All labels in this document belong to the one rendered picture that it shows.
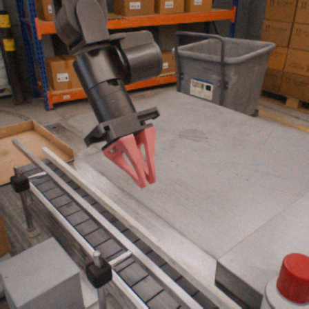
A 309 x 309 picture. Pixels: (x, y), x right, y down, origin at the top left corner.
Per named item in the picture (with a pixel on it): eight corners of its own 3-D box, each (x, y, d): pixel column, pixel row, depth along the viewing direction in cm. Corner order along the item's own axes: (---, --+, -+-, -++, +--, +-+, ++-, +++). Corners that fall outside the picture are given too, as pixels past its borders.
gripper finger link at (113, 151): (183, 170, 46) (155, 110, 46) (143, 188, 42) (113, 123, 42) (158, 180, 51) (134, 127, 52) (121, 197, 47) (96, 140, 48)
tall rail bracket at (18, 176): (58, 221, 74) (47, 159, 66) (27, 236, 70) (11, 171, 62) (52, 214, 76) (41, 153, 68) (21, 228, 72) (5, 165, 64)
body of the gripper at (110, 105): (163, 117, 47) (142, 71, 47) (103, 136, 41) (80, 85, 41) (143, 132, 52) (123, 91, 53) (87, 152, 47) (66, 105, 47)
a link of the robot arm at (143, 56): (56, 19, 48) (72, -2, 41) (123, 7, 53) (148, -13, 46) (83, 98, 51) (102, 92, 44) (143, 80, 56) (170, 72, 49)
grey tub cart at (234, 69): (210, 112, 362) (218, 18, 315) (264, 126, 327) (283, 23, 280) (161, 138, 303) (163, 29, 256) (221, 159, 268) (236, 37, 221)
